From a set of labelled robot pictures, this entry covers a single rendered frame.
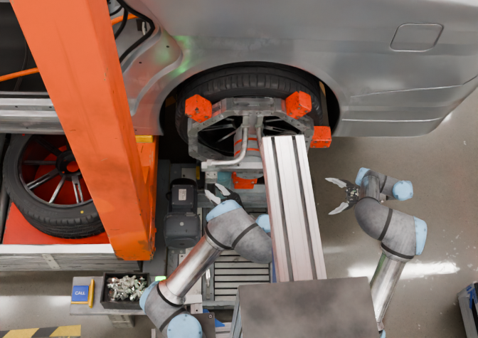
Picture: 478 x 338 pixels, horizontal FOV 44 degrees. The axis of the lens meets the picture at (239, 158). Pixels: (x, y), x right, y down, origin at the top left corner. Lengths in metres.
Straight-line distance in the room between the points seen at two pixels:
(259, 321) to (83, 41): 0.72
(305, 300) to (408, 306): 2.27
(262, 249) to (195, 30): 0.79
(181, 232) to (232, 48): 1.06
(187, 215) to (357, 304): 1.87
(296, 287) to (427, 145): 2.76
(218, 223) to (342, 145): 1.83
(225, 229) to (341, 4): 0.85
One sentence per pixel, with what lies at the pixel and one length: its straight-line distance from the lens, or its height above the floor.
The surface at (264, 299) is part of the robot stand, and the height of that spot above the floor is 2.03.
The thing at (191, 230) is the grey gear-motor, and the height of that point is 0.40.
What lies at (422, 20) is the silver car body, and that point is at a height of 1.55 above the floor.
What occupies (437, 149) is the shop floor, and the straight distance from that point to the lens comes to 3.82.
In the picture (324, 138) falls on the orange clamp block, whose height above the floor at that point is 0.88.
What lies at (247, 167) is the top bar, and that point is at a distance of 2.39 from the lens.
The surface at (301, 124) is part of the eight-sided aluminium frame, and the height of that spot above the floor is 1.01.
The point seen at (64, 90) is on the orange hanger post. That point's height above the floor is 1.87.
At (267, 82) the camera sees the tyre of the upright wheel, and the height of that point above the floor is 1.18.
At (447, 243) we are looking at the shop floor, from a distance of 3.56.
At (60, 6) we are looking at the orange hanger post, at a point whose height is 2.16.
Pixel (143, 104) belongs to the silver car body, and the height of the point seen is 1.01.
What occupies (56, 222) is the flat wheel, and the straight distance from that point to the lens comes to 2.90.
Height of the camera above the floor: 3.10
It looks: 62 degrees down
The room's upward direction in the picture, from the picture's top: 6 degrees clockwise
